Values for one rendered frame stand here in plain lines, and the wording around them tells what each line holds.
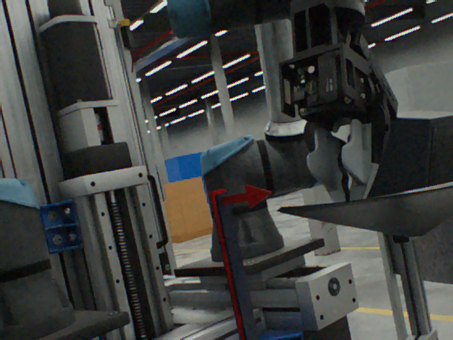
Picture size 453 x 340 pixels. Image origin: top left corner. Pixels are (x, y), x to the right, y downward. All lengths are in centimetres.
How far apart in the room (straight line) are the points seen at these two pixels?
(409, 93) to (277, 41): 925
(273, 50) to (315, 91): 56
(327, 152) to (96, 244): 57
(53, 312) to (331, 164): 47
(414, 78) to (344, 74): 987
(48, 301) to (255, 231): 45
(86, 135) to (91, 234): 17
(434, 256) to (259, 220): 169
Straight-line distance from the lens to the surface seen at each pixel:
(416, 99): 1039
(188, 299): 134
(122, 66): 277
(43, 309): 92
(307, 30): 63
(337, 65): 61
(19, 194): 93
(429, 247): 284
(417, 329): 116
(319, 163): 62
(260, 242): 120
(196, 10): 77
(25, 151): 115
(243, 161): 121
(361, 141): 63
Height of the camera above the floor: 121
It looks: 3 degrees down
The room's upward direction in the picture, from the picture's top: 12 degrees counter-clockwise
